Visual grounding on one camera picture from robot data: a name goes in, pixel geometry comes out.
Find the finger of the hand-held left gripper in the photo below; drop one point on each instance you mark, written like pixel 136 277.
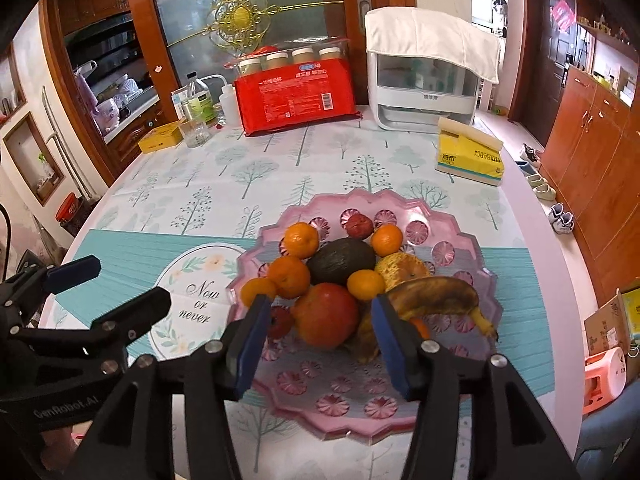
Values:
pixel 75 270
pixel 145 307

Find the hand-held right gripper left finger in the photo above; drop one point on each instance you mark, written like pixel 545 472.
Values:
pixel 252 345

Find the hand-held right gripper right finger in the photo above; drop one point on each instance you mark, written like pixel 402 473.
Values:
pixel 387 345

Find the small red lychee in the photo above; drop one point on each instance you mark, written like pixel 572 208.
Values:
pixel 359 225
pixel 280 321

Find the mandarin orange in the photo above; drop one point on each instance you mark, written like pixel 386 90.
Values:
pixel 366 284
pixel 301 239
pixel 386 240
pixel 421 329
pixel 289 276
pixel 257 292

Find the white floral plate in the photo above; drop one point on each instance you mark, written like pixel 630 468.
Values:
pixel 200 280

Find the overripe brown banana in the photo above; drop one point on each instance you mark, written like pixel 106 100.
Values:
pixel 435 295

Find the red apple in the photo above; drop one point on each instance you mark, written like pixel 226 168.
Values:
pixel 325 315

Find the pink plastic fruit bowl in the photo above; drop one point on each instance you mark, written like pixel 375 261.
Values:
pixel 325 385

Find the yellow brown pear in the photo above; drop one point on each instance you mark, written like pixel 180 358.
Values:
pixel 400 270

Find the dark avocado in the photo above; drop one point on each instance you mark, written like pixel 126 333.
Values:
pixel 340 260

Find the red lidded container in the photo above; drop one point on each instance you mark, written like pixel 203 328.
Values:
pixel 67 207

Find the wooden kitchen cabinet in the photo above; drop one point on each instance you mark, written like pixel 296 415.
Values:
pixel 135 145

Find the yellow cardboard box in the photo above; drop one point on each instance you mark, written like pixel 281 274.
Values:
pixel 160 137

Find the clear glass cup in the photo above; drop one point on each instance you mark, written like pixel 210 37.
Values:
pixel 194 135

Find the white blue carton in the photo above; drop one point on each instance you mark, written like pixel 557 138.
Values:
pixel 179 102

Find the small glass jar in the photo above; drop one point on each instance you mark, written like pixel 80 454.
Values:
pixel 218 115

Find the clear bottle green label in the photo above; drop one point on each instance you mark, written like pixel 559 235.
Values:
pixel 200 105

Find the white blue shoe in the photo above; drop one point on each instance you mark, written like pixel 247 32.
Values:
pixel 556 212
pixel 565 223

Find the pink plastic stool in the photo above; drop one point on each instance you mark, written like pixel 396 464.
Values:
pixel 602 375

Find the white squeeze bottle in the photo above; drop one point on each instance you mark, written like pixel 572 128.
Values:
pixel 230 107

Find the brown cardboard box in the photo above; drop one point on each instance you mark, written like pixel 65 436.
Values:
pixel 605 320

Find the green slipper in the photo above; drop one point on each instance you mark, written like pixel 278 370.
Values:
pixel 546 192
pixel 535 180

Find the blue slipper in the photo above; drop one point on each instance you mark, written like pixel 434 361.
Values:
pixel 526 166

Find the black white sneaker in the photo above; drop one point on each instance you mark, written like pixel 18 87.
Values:
pixel 529 152

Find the white countertop appliance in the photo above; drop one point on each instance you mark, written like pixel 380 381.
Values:
pixel 425 105

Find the red paper cup packet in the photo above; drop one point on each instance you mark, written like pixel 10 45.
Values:
pixel 295 95

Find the beige lidded jar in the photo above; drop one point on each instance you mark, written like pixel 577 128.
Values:
pixel 250 66
pixel 330 54
pixel 277 61
pixel 303 56

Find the gold door ornament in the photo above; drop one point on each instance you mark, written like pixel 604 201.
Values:
pixel 242 17

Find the white cloth cover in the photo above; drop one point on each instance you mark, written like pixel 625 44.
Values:
pixel 430 35

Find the dark entry door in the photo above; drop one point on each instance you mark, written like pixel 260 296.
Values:
pixel 545 70

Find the wooden shelf unit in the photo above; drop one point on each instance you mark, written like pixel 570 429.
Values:
pixel 607 55

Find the red door decoration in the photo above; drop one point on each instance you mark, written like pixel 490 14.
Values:
pixel 562 12

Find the wooden wall frame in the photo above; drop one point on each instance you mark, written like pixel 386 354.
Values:
pixel 32 160

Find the wooden wall cabinet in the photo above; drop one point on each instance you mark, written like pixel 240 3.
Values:
pixel 600 160

